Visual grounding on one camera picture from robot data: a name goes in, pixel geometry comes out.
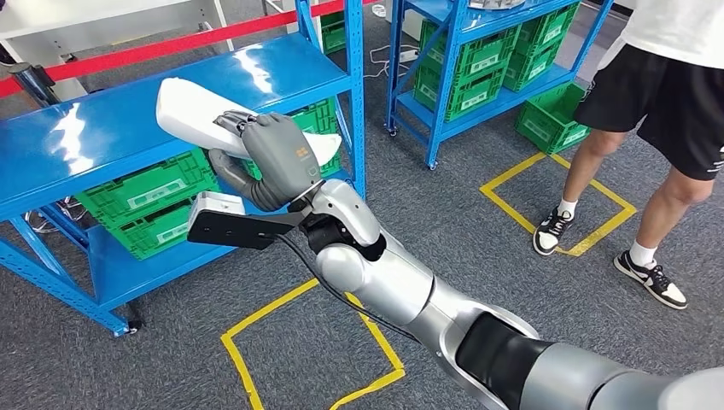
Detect grey finned round disc part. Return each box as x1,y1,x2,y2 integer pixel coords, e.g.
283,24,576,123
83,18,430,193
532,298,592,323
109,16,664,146
468,0,527,11

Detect yellow floor tape square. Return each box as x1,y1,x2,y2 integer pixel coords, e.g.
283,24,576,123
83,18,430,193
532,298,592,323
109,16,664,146
220,277,407,410
479,151,639,259

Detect person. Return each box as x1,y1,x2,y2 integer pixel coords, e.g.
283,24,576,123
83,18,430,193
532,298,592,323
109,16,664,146
532,0,724,311

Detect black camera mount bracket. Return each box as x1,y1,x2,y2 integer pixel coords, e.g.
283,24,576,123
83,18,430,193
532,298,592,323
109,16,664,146
186,209,311,251

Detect red barrier belt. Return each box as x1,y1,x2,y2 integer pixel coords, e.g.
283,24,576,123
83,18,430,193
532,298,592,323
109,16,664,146
0,0,391,100

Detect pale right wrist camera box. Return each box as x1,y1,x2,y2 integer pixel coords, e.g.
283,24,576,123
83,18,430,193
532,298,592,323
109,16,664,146
189,190,246,229

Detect blue metal shelf rack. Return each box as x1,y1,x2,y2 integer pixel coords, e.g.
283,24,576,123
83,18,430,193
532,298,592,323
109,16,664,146
0,0,368,339
386,0,615,171

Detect white curved plastic shell part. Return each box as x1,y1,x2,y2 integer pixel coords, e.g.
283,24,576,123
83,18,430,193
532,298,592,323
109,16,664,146
155,77,343,168

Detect white power cable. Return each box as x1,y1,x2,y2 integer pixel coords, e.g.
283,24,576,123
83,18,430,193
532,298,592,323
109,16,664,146
363,44,406,80

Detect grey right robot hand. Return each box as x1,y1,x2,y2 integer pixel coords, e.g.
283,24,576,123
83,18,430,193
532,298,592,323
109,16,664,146
207,110,324,208

